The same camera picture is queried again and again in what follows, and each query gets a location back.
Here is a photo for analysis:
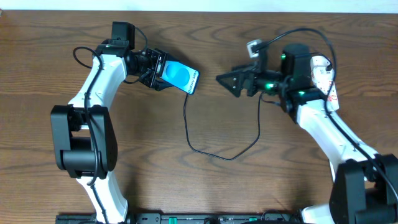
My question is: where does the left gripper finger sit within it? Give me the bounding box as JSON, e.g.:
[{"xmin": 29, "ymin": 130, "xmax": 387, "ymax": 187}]
[
  {"xmin": 154, "ymin": 80, "xmax": 173, "ymax": 91},
  {"xmin": 155, "ymin": 48, "xmax": 179, "ymax": 62}
]

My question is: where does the blue screen Samsung smartphone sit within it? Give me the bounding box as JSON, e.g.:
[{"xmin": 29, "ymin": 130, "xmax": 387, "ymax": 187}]
[{"xmin": 160, "ymin": 60, "xmax": 200, "ymax": 95}]

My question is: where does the black USB charging cable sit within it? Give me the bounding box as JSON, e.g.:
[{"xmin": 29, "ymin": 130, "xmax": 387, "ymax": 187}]
[{"xmin": 182, "ymin": 93, "xmax": 280, "ymax": 162}]

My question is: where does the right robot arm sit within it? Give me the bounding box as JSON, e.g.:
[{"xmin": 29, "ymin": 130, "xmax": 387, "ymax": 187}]
[{"xmin": 216, "ymin": 44, "xmax": 397, "ymax": 223}]

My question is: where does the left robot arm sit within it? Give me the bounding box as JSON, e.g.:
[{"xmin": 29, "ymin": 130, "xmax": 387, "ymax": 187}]
[{"xmin": 50, "ymin": 22, "xmax": 171, "ymax": 223}]

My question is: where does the white power strip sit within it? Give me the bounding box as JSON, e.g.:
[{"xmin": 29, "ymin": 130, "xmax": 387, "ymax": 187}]
[{"xmin": 310, "ymin": 55, "xmax": 340, "ymax": 111}]

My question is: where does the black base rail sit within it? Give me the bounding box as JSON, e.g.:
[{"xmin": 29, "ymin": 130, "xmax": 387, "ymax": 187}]
[{"xmin": 54, "ymin": 212, "xmax": 303, "ymax": 224}]

